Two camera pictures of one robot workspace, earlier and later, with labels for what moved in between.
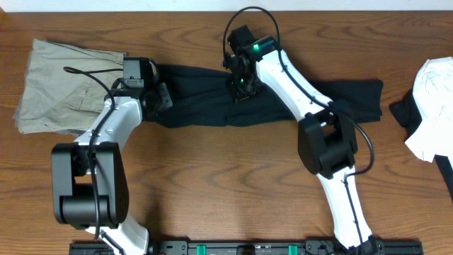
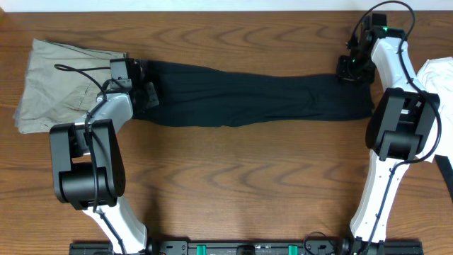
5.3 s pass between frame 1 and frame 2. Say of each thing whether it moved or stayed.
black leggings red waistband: stayed
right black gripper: moved
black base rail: stayed
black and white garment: stayed
